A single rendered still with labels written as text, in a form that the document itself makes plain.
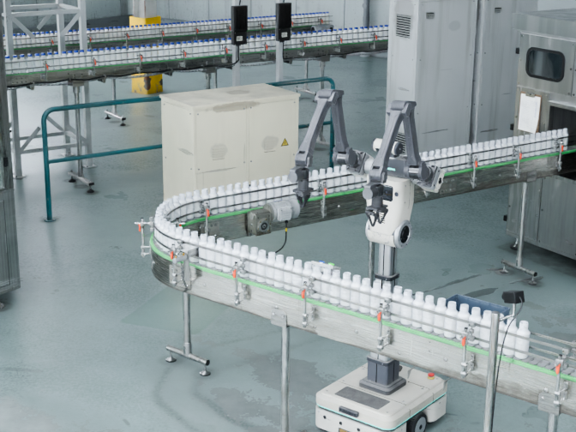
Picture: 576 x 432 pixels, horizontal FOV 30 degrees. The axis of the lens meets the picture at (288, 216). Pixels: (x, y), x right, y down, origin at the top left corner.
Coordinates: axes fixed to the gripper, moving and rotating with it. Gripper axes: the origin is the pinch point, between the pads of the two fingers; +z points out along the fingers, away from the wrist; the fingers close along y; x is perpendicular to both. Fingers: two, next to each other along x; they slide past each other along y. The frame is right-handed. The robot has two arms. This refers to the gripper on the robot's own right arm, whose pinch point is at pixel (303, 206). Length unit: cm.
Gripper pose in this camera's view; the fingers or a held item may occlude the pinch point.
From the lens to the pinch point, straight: 553.9
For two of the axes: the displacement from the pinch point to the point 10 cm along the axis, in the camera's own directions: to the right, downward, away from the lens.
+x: 7.9, 2.0, -5.8
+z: -0.2, 9.6, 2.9
